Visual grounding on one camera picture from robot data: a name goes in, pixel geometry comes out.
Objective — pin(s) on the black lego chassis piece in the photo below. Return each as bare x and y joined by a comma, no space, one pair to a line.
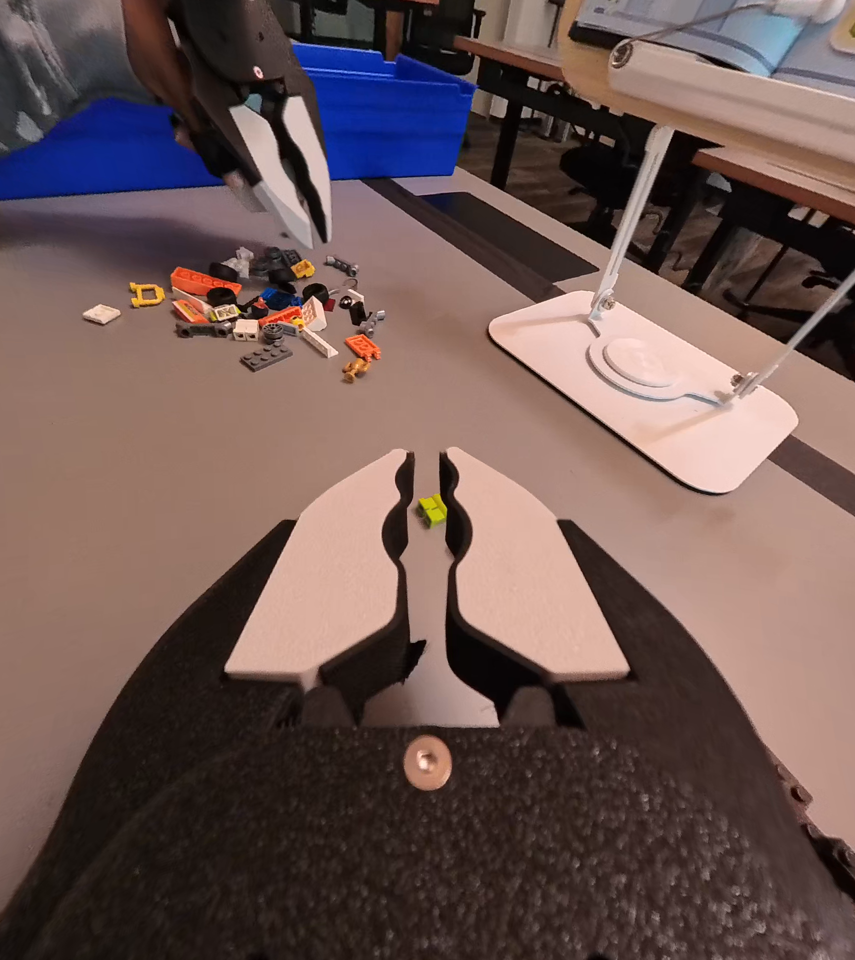
840,855

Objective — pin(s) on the lime green lego legs piece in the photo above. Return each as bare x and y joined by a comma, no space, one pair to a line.
432,510

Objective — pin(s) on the wooden desk black frame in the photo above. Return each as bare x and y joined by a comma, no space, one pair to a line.
803,188
533,68

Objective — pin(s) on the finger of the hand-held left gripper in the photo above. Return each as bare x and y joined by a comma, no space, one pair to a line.
312,143
270,165

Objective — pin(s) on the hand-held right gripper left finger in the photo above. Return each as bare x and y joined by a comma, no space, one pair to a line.
323,600

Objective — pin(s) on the pile of lego pieces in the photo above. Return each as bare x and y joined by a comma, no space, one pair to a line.
248,308

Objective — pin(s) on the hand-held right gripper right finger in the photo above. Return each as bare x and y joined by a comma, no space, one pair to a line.
540,600

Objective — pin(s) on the person's left hand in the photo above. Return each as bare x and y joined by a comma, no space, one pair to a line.
158,53

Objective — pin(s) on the person's left forearm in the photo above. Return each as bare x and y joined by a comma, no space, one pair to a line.
23,68

